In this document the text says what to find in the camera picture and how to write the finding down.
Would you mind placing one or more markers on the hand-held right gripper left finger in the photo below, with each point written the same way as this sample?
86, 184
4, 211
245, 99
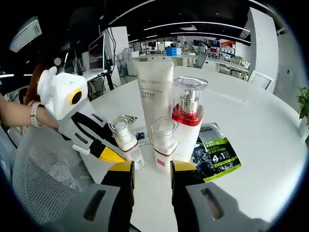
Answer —
120, 205

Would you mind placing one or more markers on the gold skincare sachet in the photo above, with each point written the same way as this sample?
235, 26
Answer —
129, 118

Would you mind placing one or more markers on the ceiling air conditioner unit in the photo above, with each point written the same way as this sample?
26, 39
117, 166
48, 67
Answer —
25, 36

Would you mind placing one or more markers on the storage shelves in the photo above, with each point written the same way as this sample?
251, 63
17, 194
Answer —
233, 70

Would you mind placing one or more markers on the small skincare bottle red label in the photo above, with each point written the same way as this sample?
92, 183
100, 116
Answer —
163, 154

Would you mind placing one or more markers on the silver skincare sachet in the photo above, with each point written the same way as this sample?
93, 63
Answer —
142, 139

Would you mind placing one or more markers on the black computer monitor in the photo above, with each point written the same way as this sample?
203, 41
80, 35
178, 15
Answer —
96, 53

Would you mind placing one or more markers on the white standing desk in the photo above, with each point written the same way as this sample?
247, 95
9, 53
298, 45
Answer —
99, 73

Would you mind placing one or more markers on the small skincare bottle grey label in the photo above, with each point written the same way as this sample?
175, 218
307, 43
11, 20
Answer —
128, 145

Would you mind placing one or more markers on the blue crate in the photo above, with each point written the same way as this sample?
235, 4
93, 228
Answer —
173, 51

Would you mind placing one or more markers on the green black skincare packet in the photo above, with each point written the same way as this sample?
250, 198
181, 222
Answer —
217, 154

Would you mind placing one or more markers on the white cabinet counter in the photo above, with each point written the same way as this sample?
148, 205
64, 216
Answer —
154, 59

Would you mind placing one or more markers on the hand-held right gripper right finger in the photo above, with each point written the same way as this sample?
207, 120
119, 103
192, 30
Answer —
183, 207

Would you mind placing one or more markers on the person's left hand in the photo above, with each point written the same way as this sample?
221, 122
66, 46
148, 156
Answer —
49, 119

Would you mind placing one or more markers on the green potted plant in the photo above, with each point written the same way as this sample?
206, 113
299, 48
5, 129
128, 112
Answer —
304, 104

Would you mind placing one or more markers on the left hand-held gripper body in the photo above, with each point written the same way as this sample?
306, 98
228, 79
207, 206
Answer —
60, 96

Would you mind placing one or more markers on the white wristwatch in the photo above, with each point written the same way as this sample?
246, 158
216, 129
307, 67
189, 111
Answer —
36, 113

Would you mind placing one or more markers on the large white skincare pump bottle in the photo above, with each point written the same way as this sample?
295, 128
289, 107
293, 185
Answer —
190, 135

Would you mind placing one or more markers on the white skincare tube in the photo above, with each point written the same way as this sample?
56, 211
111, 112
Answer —
154, 96

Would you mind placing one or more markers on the white mesh office chair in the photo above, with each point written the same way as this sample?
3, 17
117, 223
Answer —
48, 174

